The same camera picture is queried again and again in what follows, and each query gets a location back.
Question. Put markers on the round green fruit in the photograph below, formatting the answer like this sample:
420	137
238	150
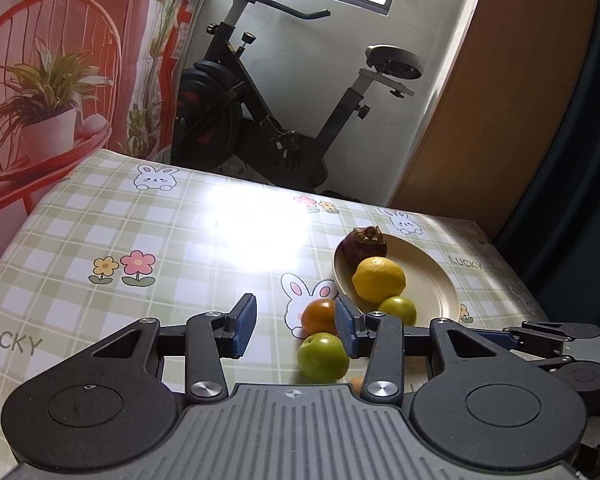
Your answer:
322	357
399	309

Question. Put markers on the wooden cabinet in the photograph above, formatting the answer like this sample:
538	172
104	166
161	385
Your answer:
505	85

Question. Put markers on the round cream plate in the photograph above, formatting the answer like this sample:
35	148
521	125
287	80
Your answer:
430	280

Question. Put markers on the printed wall tapestry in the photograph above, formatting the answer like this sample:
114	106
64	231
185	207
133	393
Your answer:
55	85

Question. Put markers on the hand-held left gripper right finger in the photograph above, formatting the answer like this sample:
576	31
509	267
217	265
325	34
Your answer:
344	327

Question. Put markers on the orange green tangerine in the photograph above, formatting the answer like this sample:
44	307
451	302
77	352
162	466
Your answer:
317	316

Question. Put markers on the dark blue curtain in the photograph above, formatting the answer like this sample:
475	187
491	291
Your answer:
580	185

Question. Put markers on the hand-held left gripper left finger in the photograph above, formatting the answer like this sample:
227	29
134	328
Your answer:
245	327

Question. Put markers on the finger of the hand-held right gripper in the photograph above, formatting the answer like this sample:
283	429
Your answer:
555	331
540	347

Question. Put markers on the yellow lemon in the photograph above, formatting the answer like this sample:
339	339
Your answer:
378	280

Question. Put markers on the green checked tablecloth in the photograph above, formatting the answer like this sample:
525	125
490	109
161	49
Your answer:
155	235

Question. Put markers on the black exercise bike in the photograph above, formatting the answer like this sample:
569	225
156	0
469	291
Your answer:
260	110

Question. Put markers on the dark purple mangosteen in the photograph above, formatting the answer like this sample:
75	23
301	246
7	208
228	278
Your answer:
362	250

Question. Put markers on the small brown round fruit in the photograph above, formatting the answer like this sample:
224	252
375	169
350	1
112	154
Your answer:
356	385

